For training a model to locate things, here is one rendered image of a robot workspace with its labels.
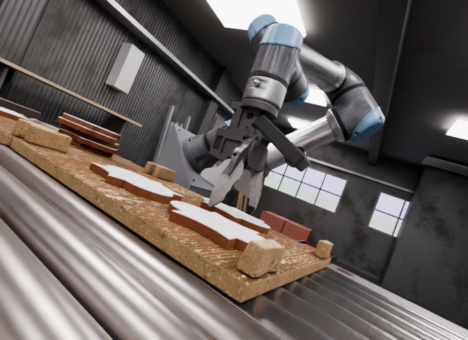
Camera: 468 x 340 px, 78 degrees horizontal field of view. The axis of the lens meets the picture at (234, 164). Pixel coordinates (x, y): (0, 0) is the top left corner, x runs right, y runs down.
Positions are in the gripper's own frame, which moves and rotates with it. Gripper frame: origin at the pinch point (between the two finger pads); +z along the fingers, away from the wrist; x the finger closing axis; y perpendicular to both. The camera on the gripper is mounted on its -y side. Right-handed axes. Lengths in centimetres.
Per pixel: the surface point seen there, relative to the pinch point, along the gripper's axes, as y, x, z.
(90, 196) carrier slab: 3.8, 25.5, 1.5
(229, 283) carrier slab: -14.6, 25.5, 2.6
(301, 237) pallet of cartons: 155, -676, 55
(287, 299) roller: -17.1, 17.7, 3.9
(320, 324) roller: -20.4, 18.1, 4.4
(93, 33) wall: 338, -141, -129
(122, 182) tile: 6.3, 20.0, -0.3
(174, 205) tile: -2.5, 19.6, -0.2
